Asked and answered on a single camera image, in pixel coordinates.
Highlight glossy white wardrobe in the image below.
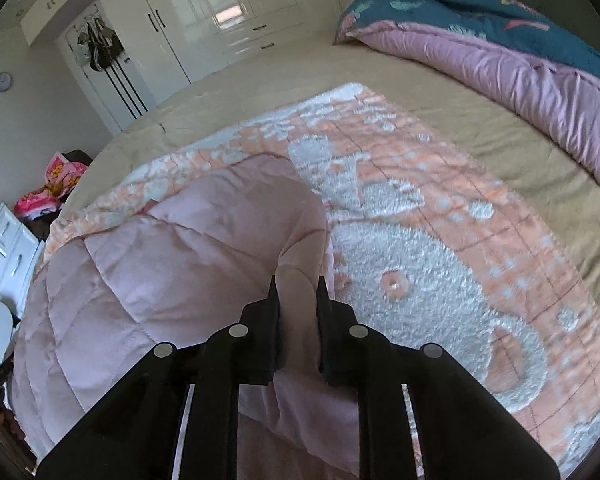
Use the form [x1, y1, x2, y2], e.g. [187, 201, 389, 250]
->
[20, 0, 376, 97]

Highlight white door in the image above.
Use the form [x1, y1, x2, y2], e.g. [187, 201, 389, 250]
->
[56, 2, 151, 137]

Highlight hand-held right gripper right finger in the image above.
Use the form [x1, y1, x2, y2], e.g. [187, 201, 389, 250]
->
[316, 275, 562, 480]

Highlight dark brown chair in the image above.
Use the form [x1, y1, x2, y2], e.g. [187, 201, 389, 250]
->
[60, 149, 97, 167]

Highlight teal and pink duvet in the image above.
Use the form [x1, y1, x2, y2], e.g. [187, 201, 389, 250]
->
[332, 0, 600, 211]

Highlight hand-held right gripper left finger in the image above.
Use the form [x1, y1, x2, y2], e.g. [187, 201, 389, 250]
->
[35, 275, 281, 480]

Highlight pink quilt with peach fleece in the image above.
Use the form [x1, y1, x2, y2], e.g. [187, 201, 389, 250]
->
[12, 82, 600, 480]

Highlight hanging dark bags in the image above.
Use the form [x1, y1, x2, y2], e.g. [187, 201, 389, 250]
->
[76, 16, 127, 74]

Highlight pink floral cloth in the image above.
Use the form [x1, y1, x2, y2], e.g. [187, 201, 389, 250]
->
[14, 154, 89, 221]

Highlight white drawer chest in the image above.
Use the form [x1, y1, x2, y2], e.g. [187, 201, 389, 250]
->
[0, 202, 46, 312]

